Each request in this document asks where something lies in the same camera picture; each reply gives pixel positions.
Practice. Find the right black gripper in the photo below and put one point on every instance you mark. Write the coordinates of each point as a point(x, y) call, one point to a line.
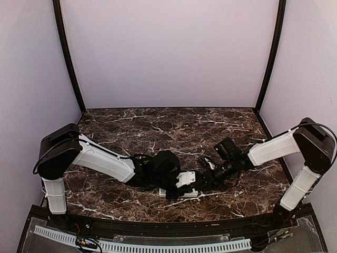
point(208, 176)

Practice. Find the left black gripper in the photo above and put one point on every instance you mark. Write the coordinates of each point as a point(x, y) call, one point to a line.
point(170, 195)

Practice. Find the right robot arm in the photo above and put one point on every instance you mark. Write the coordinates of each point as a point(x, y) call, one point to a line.
point(315, 142)

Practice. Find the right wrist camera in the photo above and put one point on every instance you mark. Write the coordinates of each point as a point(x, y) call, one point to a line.
point(207, 163)

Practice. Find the black frame post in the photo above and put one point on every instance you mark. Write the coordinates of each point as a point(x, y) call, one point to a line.
point(272, 55)
point(67, 55)

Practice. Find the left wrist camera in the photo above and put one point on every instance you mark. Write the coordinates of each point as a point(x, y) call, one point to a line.
point(187, 178)

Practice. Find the left black frame post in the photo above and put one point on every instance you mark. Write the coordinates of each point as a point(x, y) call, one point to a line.
point(67, 55)

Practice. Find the white remote control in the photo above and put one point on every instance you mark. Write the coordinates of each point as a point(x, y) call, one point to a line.
point(191, 194)

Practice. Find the white slotted cable duct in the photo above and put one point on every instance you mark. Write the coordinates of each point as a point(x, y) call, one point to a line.
point(145, 244)

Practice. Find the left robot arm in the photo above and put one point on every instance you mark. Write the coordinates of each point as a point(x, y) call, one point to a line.
point(68, 146)

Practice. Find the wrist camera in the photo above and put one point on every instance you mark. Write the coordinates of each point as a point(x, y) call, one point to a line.
point(207, 163)
point(187, 178)

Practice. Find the black front rail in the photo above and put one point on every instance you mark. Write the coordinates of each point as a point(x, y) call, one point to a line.
point(107, 228)

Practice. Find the right black frame post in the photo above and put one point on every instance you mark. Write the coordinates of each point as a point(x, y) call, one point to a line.
point(272, 55)

